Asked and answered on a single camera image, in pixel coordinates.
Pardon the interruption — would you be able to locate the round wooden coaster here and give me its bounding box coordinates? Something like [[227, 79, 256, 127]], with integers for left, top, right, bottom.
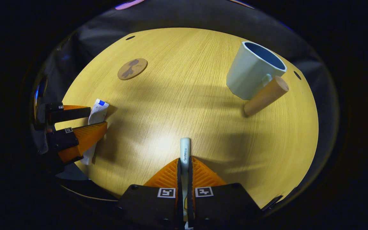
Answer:
[[117, 58, 148, 81]]

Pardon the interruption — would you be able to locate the black backdrop cloth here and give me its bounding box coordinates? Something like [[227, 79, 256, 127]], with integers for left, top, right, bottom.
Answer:
[[32, 0, 339, 154]]

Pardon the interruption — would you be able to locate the pale blue cup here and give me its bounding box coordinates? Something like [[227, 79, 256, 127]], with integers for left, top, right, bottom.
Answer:
[[226, 41, 290, 117]]

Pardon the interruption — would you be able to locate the pale green toothbrush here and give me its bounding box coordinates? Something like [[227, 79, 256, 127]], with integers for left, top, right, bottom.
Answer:
[[180, 137, 192, 228]]

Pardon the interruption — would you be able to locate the white and blue toothpaste tube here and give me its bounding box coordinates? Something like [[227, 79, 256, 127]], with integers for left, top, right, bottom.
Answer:
[[81, 98, 110, 165]]

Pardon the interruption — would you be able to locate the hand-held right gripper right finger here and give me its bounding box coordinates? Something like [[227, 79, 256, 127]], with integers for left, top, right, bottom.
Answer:
[[188, 156, 263, 230]]

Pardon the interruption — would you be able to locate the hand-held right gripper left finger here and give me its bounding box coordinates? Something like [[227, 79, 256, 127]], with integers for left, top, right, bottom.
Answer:
[[118, 157, 184, 230]]

